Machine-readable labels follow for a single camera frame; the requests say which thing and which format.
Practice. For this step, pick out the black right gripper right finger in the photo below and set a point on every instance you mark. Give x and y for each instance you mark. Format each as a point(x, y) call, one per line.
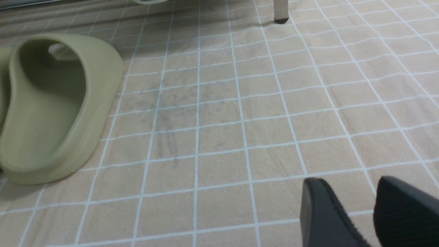
point(405, 216)

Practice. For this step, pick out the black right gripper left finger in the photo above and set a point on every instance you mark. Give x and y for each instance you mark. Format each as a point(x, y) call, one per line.
point(323, 220)

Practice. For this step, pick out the metal shoe rack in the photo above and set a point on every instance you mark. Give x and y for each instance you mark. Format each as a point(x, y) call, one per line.
point(280, 7)

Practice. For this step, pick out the right green slide slipper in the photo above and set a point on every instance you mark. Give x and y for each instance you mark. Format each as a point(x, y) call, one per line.
point(62, 89)

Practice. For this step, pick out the green slide slipper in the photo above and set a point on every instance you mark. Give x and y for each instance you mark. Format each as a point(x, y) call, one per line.
point(62, 89)
point(3, 85)

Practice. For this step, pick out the left green slide slipper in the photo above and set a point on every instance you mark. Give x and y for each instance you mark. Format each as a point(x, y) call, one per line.
point(3, 85)

